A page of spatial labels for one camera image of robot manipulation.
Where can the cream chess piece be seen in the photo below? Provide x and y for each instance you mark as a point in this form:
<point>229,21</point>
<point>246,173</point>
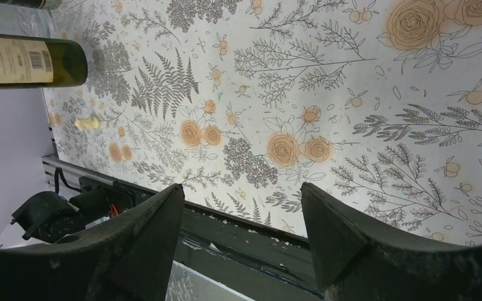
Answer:
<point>92,122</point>

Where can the dark green wine bottle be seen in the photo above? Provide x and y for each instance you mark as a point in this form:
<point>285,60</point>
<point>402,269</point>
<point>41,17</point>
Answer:
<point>30,62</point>

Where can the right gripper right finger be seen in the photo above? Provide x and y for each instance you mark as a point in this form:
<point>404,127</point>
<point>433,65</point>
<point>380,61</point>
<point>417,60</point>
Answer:
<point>357,257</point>

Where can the floral table cloth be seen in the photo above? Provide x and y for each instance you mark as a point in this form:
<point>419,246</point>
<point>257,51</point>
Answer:
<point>379,103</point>

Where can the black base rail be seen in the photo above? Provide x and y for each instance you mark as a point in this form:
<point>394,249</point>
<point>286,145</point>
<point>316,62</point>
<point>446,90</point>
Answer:
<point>256,261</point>

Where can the frosted champagne bottle dark label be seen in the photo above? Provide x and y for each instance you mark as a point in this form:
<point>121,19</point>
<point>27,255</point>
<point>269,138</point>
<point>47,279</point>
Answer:
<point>34,4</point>

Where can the short clear glass bottle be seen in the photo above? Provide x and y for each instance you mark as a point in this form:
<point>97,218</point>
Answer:
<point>17,20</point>

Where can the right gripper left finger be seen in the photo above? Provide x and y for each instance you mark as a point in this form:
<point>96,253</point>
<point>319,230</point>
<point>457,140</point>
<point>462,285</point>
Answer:
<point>128,257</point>

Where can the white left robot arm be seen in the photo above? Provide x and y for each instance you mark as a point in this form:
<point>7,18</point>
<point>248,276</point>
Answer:
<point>48,217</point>

